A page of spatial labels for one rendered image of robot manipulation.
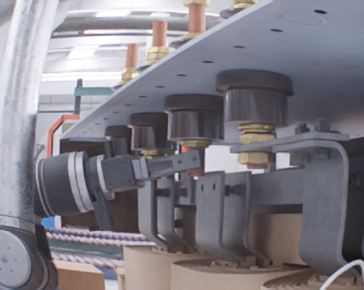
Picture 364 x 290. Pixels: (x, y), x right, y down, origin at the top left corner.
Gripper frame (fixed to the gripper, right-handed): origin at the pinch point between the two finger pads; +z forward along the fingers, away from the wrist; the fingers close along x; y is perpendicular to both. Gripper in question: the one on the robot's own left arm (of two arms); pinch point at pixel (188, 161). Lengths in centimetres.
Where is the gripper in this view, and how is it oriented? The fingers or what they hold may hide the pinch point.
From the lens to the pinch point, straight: 121.2
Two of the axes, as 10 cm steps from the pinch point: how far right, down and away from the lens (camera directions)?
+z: 9.8, -1.9, -0.5
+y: -1.9, -9.8, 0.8
